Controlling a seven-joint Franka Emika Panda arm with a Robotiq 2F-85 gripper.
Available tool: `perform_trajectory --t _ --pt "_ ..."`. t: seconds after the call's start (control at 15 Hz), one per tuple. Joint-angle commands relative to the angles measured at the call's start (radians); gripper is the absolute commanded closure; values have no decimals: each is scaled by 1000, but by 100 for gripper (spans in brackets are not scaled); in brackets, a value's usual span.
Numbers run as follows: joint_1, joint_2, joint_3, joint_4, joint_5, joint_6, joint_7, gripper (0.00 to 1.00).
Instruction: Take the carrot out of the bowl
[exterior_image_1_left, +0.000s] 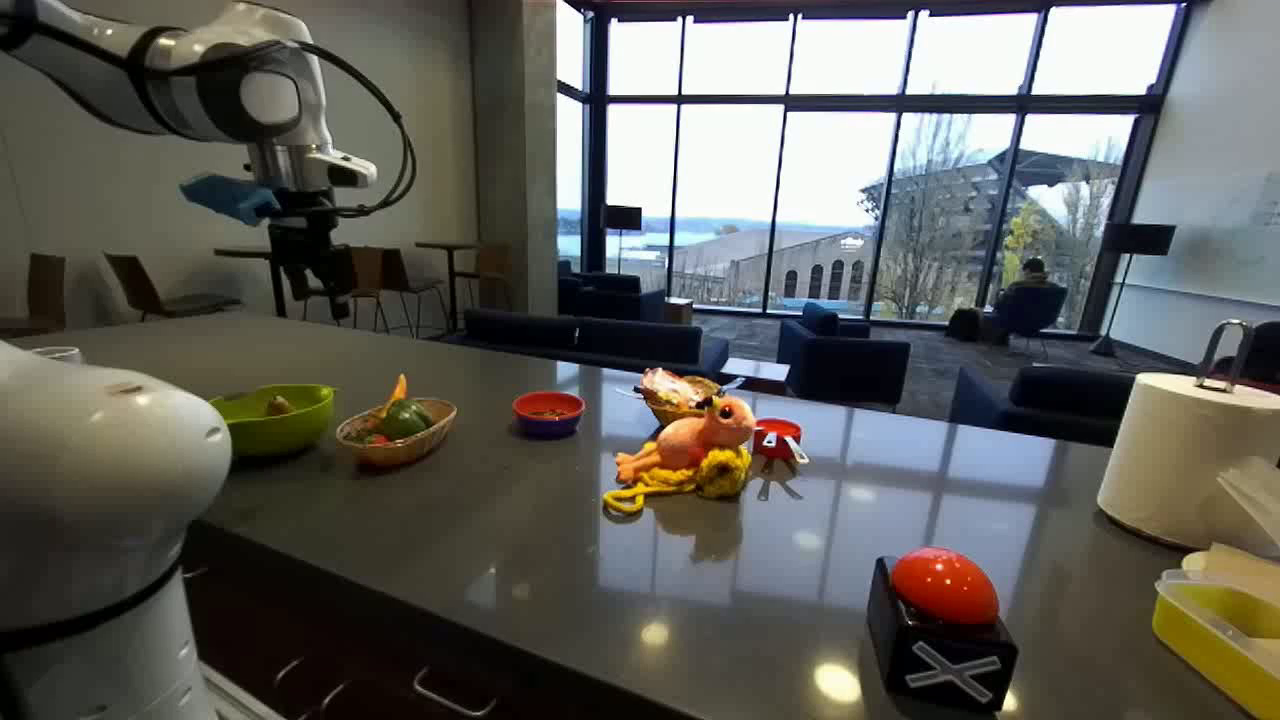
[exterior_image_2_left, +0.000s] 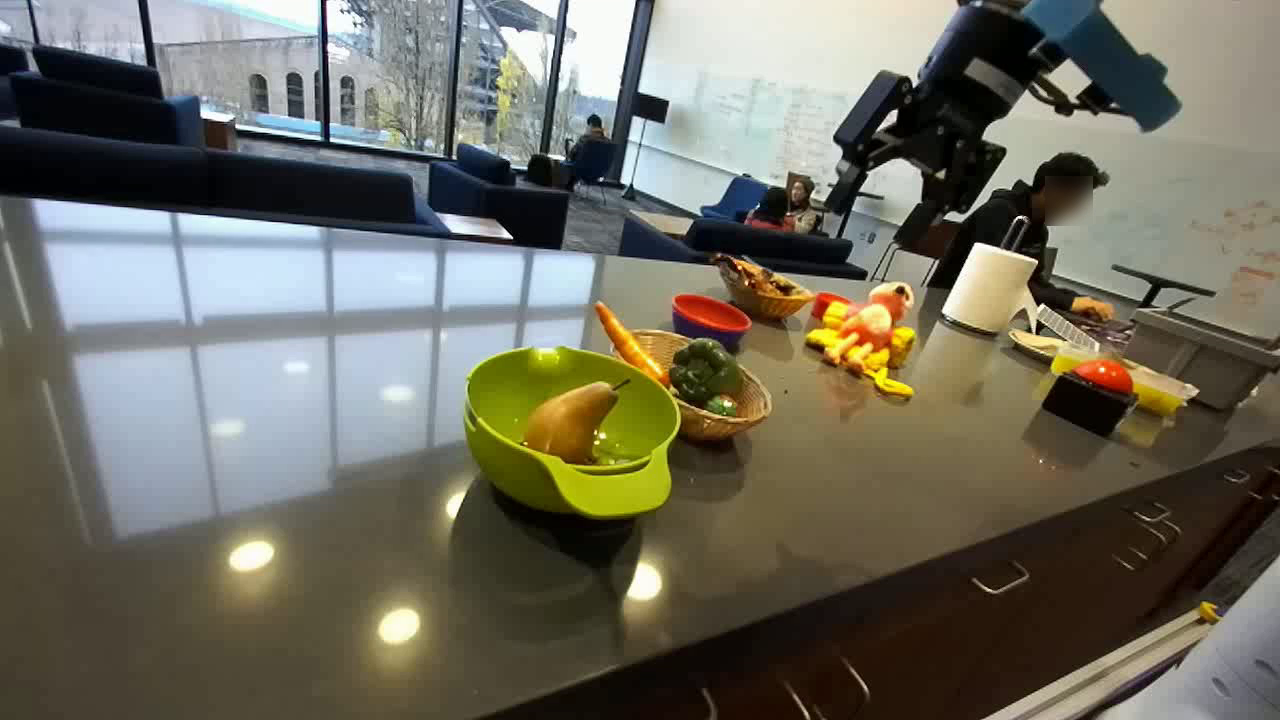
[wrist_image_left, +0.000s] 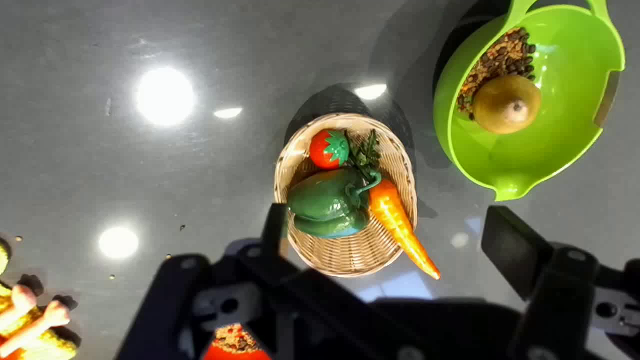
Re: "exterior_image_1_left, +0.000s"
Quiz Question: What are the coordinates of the dark sofa with low back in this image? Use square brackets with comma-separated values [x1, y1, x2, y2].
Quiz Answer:
[943, 366, 1140, 449]

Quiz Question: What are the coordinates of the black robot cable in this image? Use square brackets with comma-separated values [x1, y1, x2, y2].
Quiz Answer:
[293, 37, 419, 226]

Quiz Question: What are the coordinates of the yellow plastic container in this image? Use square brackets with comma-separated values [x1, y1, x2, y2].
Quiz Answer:
[1148, 576, 1280, 720]

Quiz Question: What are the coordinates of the long dark blue sofa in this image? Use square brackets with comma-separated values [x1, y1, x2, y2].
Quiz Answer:
[461, 308, 734, 379]

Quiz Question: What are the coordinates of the dark blue armchair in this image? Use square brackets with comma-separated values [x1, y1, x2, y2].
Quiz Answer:
[774, 299, 915, 408]

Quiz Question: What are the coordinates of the small red purple bowl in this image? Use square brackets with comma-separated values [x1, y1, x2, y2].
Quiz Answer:
[511, 389, 588, 439]

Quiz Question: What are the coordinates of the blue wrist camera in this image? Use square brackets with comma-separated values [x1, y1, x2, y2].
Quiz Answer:
[181, 172, 288, 229]

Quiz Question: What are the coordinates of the black box red top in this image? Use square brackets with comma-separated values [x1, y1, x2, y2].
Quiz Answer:
[863, 555, 1022, 716]

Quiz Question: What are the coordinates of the seated person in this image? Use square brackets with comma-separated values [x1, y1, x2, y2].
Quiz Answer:
[1005, 255, 1060, 325]

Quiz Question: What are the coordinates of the black speaker on stand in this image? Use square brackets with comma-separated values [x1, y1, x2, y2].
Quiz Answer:
[1093, 221, 1181, 361]

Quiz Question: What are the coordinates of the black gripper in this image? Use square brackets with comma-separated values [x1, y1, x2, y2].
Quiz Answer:
[267, 211, 357, 325]

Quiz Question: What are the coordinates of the orange plush toy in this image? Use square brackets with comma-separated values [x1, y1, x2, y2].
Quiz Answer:
[613, 394, 760, 490]

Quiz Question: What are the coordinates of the green plastic bowl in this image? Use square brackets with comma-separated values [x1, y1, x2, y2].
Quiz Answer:
[209, 379, 338, 466]

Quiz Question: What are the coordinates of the tall dark bar table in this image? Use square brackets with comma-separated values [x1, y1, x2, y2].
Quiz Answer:
[210, 246, 288, 319]

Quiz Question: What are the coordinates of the small black monitor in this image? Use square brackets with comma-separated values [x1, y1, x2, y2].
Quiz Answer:
[600, 202, 649, 279]

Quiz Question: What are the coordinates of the red dome push button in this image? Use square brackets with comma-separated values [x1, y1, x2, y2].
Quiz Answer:
[887, 543, 1005, 631]

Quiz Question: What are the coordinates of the metal paper towel holder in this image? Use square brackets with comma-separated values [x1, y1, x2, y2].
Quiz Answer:
[1191, 317, 1258, 398]

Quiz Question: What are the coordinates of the white paper towel roll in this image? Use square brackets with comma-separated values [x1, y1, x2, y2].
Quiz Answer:
[1093, 369, 1280, 551]

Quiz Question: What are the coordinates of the dark low coffee table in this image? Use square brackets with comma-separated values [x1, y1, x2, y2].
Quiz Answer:
[716, 353, 795, 398]

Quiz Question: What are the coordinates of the green toy vegetable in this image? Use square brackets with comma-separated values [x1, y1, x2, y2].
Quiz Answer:
[375, 404, 437, 443]

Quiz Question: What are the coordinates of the tan yellow plush toy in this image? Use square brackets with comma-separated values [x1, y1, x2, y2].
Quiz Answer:
[631, 366, 724, 429]

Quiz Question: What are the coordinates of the small red white toy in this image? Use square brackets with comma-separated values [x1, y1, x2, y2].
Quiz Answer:
[753, 417, 810, 481]

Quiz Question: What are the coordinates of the small tall side table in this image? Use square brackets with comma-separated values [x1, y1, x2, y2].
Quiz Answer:
[411, 238, 480, 335]

